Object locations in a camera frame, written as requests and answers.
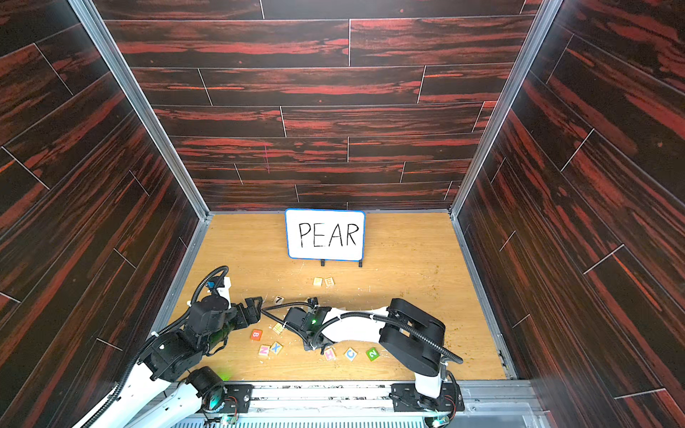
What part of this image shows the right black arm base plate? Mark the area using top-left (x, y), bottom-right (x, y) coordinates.
top-left (389, 382), bottom-right (465, 412)

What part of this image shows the wooden block pink H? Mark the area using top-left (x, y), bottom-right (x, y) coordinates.
top-left (322, 347), bottom-right (336, 361)

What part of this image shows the wooden block pink N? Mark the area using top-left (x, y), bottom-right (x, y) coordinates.
top-left (258, 345), bottom-right (270, 358)

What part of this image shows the green block number 2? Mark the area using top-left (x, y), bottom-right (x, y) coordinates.
top-left (366, 347), bottom-right (380, 361)

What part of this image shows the white board reading PEAR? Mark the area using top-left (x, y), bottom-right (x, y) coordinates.
top-left (285, 209), bottom-right (366, 262)

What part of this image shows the wooden block blue X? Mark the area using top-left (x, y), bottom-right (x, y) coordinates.
top-left (270, 342), bottom-right (283, 355)

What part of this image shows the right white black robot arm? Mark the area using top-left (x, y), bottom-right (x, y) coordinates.
top-left (284, 298), bottom-right (463, 410)

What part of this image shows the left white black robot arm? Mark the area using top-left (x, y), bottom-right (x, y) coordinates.
top-left (75, 266), bottom-right (263, 427)

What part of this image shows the red block letter B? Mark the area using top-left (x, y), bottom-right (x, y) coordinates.
top-left (251, 329), bottom-right (263, 342)

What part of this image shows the wooden block blue C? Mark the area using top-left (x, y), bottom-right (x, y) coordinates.
top-left (344, 348), bottom-right (358, 361)

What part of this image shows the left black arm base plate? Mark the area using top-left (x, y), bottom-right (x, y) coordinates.
top-left (201, 383), bottom-right (253, 415)

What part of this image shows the aluminium front rail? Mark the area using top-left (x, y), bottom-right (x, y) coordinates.
top-left (177, 381), bottom-right (552, 427)

